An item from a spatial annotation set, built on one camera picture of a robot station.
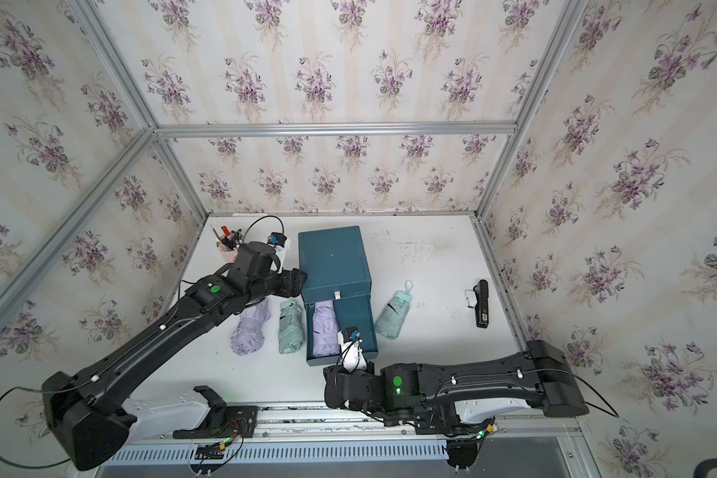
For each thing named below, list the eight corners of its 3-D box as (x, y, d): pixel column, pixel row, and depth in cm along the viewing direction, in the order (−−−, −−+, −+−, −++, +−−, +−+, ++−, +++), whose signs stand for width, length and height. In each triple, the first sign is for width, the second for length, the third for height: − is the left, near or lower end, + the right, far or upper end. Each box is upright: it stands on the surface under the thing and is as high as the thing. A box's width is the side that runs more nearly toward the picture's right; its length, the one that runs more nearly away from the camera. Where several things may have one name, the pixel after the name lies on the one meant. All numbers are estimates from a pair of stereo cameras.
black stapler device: (473, 326, 92) (478, 318, 87) (472, 286, 101) (477, 278, 97) (484, 328, 91) (490, 321, 87) (482, 288, 100) (488, 280, 96)
